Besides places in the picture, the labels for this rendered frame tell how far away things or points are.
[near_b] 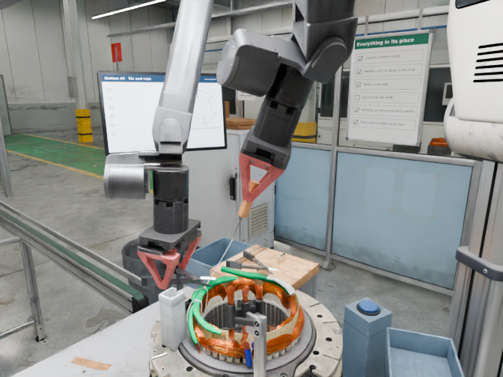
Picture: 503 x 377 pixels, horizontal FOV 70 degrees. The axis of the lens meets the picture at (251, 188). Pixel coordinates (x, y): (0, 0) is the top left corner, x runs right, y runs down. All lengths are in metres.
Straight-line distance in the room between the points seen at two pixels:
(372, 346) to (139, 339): 0.67
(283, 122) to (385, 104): 2.31
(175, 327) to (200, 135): 1.13
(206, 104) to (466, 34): 1.11
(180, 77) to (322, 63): 0.27
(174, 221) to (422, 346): 0.50
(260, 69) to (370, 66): 2.39
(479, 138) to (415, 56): 2.01
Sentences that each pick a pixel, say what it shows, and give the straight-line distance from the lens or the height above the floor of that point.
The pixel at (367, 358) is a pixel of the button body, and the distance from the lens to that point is 0.87.
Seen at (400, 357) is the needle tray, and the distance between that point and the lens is 0.76.
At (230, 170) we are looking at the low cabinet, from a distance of 2.89.
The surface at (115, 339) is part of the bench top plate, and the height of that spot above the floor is 0.78.
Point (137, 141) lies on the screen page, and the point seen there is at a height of 1.29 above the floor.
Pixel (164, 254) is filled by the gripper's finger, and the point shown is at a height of 1.23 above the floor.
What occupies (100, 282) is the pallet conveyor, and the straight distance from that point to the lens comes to 1.65.
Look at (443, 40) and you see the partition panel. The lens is 2.75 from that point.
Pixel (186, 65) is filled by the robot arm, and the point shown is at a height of 1.53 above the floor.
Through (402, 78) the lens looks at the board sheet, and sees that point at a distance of 2.75.
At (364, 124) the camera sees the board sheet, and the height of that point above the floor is 1.26.
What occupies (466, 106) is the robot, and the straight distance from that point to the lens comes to 0.77.
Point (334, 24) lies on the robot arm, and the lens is 0.45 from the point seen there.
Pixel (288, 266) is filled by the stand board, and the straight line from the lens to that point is 0.92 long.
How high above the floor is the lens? 1.48
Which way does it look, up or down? 15 degrees down
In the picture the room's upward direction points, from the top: straight up
